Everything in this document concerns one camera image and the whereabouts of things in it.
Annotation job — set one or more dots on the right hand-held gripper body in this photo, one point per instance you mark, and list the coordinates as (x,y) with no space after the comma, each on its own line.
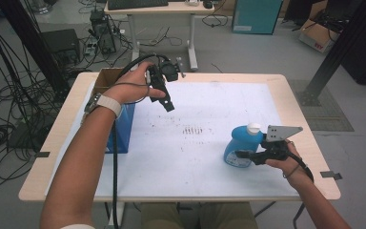
(276,149)

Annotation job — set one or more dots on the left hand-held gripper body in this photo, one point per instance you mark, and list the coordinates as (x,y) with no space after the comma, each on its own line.
(158,78)

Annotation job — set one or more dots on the blue detergent bottle white cap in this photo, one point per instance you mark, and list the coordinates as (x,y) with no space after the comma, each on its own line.
(241,140)

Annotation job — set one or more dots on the blue cardboard box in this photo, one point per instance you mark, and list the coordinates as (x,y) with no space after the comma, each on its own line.
(124,127)

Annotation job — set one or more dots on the person's right hand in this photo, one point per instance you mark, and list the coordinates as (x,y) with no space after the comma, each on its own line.
(294,170)

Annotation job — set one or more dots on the person's left hand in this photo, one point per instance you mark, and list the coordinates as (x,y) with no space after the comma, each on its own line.
(130,86)

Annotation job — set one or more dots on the light wooden table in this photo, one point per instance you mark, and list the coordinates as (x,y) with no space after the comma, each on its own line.
(203,76)

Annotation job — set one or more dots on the wristwatch with white band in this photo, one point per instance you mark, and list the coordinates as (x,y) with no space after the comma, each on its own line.
(108,103)

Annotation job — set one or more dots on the black tape piece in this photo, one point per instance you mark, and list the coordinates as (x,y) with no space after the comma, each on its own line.
(330,175)
(43,154)

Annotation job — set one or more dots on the person's right leg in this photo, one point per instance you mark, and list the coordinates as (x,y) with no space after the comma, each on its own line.
(232,218)

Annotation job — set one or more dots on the person's leg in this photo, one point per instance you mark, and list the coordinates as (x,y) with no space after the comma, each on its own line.
(232,218)
(162,216)

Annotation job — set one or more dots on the white paper sheet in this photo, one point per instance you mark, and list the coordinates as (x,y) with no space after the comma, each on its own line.
(187,165)

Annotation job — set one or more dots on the white desk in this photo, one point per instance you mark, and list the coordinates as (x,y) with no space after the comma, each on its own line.
(171,9)

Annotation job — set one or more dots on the black keyboard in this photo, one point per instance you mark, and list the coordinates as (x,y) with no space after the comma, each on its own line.
(136,4)

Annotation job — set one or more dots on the black computer mouse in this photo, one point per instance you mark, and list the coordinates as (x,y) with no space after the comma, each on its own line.
(207,4)

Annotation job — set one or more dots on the person's left leg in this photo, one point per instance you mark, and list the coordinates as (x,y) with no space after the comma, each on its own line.
(162,216)

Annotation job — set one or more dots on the teal cabinet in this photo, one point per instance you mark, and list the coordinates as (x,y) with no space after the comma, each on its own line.
(257,16)

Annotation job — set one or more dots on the black metal stand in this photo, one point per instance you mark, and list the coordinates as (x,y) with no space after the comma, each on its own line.
(340,51)

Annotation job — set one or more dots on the brown cardboard box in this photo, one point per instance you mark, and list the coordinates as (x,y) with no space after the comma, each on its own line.
(317,38)

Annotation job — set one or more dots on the black pillar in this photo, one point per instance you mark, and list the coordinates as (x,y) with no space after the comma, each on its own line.
(28,38)

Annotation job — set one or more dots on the white sleeve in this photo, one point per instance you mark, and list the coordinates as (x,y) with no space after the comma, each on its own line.
(77,226)

